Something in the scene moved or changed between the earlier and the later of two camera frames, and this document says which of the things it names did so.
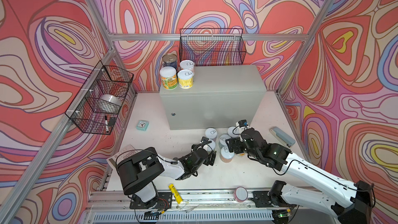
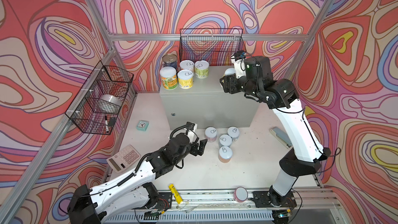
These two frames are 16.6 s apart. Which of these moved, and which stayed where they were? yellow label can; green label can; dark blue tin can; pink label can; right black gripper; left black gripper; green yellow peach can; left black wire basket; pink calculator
Moved: green label can; right black gripper; left black gripper
Stayed: pink label can; green yellow peach can; left black wire basket; pink calculator; yellow label can; dark blue tin can
